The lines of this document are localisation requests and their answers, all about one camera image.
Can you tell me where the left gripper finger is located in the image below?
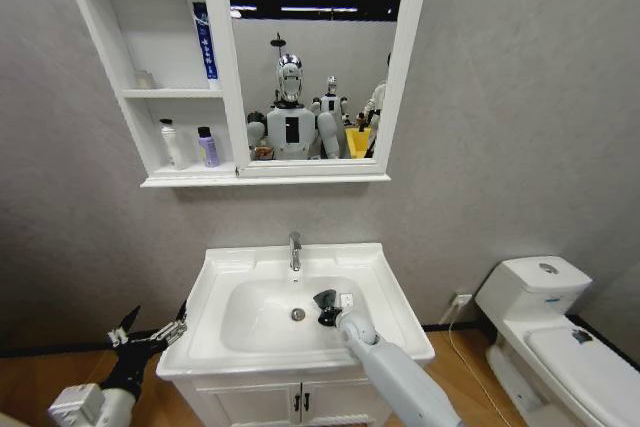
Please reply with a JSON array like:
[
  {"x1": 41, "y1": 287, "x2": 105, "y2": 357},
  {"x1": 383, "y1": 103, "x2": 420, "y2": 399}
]
[
  {"x1": 106, "y1": 304, "x2": 143, "y2": 348},
  {"x1": 143, "y1": 299, "x2": 191, "y2": 348}
]

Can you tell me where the white ceramic washbasin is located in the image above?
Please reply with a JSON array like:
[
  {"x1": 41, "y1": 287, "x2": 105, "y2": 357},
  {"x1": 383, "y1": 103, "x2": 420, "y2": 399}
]
[{"x1": 155, "y1": 241, "x2": 435, "y2": 382}]

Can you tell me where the white vanity cabinet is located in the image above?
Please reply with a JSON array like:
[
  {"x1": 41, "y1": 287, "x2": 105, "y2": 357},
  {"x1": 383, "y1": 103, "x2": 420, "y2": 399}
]
[{"x1": 172, "y1": 367, "x2": 397, "y2": 427}]

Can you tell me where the cabinet mirror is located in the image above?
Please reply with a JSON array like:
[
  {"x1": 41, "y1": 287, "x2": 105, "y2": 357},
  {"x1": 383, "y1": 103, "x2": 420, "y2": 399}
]
[{"x1": 222, "y1": 0, "x2": 410, "y2": 161}]

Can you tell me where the chrome faucet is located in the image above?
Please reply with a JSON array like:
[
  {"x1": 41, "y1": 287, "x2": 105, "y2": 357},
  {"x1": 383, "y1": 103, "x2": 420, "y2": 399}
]
[{"x1": 288, "y1": 230, "x2": 303, "y2": 272}]

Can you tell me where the white bottle with black cap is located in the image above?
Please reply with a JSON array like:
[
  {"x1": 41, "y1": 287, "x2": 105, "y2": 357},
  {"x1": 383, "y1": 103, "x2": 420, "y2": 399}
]
[{"x1": 158, "y1": 118, "x2": 194, "y2": 171}]

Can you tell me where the purple bottle with black cap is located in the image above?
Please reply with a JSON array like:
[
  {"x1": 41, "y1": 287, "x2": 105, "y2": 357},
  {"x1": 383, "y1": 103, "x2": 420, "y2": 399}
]
[{"x1": 196, "y1": 126, "x2": 223, "y2": 169}]

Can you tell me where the white toilet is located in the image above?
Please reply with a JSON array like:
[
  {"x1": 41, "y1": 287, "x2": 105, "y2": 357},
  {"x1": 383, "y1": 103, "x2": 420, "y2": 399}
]
[{"x1": 473, "y1": 255, "x2": 640, "y2": 427}]

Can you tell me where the blue and white tube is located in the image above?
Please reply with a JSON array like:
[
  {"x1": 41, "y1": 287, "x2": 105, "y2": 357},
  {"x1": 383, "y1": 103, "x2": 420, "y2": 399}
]
[{"x1": 192, "y1": 1, "x2": 220, "y2": 82}]

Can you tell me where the white power cable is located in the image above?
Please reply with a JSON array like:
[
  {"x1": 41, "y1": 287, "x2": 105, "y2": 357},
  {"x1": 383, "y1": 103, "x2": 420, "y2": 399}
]
[{"x1": 448, "y1": 302, "x2": 506, "y2": 401}]

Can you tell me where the white wall cabinet with shelves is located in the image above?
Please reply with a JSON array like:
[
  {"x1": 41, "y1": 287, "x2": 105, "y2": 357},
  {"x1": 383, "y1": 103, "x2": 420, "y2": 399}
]
[{"x1": 53, "y1": 0, "x2": 435, "y2": 189}]

